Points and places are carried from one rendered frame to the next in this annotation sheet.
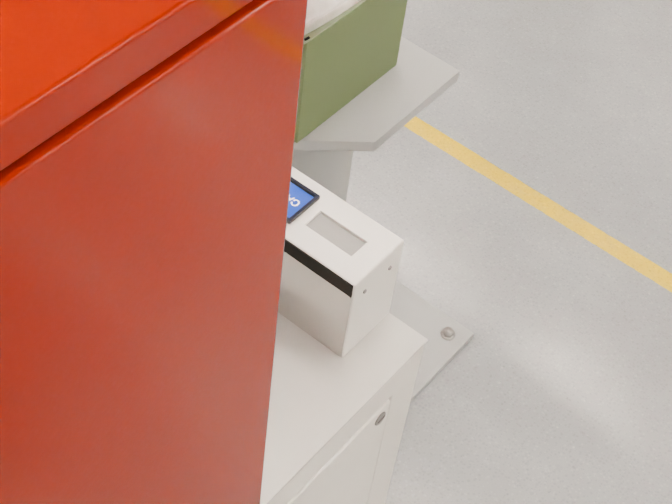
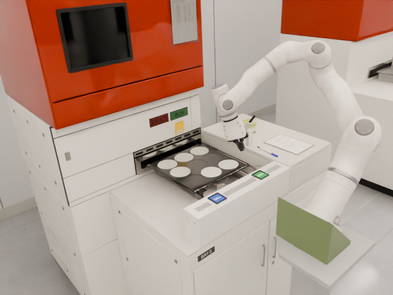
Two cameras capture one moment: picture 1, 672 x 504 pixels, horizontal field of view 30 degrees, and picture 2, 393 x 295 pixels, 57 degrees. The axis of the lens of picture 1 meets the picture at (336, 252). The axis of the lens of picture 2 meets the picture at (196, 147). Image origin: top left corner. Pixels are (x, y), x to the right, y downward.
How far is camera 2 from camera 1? 1.74 m
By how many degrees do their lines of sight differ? 81
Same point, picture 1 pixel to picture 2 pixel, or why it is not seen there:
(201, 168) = not seen: outside the picture
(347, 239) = (201, 209)
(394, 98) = (305, 262)
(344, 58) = (296, 225)
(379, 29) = (314, 233)
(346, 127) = (286, 247)
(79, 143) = not seen: outside the picture
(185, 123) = not seen: outside the picture
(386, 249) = (195, 215)
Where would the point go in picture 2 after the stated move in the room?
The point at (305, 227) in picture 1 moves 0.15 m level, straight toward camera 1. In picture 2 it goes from (206, 201) to (170, 197)
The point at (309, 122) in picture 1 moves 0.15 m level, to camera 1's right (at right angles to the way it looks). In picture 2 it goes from (281, 232) to (276, 259)
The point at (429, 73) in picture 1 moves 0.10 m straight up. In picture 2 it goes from (324, 275) to (327, 253)
